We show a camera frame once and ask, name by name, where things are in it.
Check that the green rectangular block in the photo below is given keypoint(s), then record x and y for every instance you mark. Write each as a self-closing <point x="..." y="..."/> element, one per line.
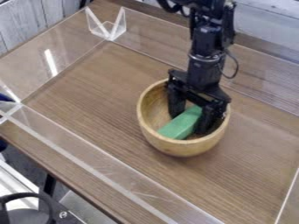
<point x="179" y="128"/>

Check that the grey metal base plate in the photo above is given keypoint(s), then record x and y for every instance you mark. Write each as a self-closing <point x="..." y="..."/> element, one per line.
<point x="63" y="216"/>

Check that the clear acrylic corner bracket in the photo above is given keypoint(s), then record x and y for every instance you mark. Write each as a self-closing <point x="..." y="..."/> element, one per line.
<point x="107" y="30"/>

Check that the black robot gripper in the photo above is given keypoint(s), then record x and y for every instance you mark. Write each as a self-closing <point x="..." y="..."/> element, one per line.
<point x="198" y="85"/>

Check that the brown wooden bowl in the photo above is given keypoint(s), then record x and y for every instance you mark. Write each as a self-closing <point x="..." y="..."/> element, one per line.
<point x="153" y="117"/>

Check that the clear acrylic front barrier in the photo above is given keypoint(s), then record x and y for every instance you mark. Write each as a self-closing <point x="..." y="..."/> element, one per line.
<point x="169" y="207"/>

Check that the black table leg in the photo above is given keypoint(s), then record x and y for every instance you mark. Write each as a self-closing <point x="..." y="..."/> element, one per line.
<point x="50" y="184"/>

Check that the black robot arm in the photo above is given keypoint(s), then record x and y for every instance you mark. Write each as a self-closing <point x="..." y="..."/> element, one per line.
<point x="212" y="26"/>

